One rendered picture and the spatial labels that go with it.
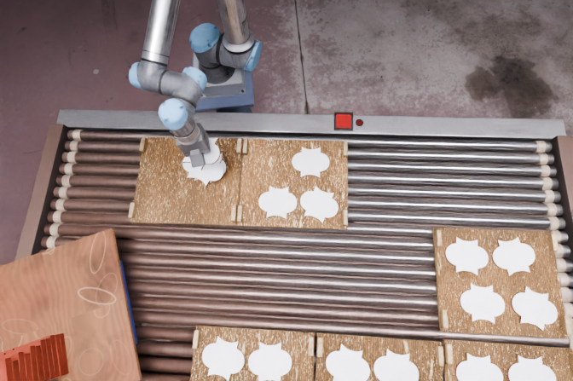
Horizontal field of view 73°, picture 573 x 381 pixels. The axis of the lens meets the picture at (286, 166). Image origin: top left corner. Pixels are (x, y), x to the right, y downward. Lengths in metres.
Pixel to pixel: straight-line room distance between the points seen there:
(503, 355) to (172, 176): 1.32
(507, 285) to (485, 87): 1.68
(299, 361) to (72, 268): 0.83
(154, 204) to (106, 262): 0.27
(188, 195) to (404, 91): 1.74
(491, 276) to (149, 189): 1.29
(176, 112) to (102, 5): 2.49
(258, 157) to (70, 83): 1.99
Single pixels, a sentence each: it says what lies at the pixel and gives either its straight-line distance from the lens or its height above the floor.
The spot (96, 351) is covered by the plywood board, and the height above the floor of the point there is 1.04.
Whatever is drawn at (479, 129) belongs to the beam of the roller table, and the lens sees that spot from 1.73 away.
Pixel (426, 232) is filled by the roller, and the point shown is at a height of 0.92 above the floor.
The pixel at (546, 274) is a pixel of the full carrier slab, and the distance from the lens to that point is 1.65.
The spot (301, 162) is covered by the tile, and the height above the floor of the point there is 0.95.
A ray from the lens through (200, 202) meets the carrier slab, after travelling 1.53.
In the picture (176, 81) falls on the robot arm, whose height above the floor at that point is 1.42.
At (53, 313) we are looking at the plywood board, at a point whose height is 1.04.
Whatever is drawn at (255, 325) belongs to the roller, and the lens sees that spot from 1.47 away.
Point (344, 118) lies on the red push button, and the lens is 1.60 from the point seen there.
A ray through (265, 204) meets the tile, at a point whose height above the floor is 0.95.
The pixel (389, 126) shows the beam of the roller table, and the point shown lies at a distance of 1.63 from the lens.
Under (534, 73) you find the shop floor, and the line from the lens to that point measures 3.16.
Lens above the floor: 2.37
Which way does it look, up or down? 71 degrees down
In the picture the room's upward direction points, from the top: 10 degrees counter-clockwise
